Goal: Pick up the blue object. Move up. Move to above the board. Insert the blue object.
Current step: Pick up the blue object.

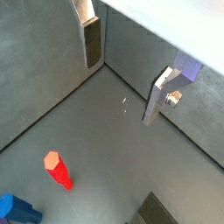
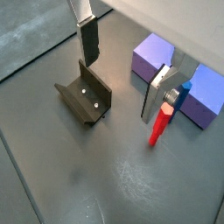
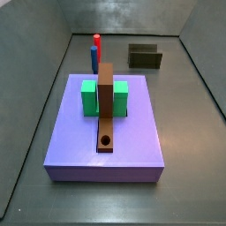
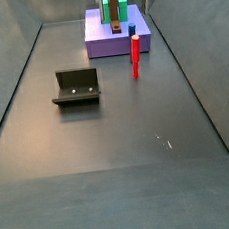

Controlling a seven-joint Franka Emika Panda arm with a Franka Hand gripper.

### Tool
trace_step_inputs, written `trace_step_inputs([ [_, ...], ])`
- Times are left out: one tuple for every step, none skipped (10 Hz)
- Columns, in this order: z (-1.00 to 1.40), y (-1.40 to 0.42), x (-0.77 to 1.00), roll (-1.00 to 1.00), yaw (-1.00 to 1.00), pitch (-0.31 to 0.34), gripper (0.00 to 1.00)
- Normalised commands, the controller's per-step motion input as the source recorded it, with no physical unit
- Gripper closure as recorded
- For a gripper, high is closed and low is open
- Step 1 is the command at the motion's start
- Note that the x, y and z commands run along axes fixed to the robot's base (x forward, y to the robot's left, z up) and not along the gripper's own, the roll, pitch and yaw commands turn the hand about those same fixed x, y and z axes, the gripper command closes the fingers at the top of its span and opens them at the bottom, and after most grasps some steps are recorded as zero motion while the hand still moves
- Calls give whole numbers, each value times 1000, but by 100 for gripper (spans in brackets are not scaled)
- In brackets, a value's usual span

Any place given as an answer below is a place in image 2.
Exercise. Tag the purple base board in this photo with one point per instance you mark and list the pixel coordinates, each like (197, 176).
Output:
(201, 98)

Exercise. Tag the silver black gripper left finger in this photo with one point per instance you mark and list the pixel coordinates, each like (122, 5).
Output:
(87, 30)

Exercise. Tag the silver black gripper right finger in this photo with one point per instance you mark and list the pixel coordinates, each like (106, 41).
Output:
(163, 86)

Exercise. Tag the black U-shaped bracket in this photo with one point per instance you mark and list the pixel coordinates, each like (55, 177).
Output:
(89, 97)

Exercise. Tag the red hexagonal peg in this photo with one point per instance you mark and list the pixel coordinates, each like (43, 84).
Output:
(163, 117)

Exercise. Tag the blue hexagonal peg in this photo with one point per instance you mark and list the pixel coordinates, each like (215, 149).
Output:
(183, 92)

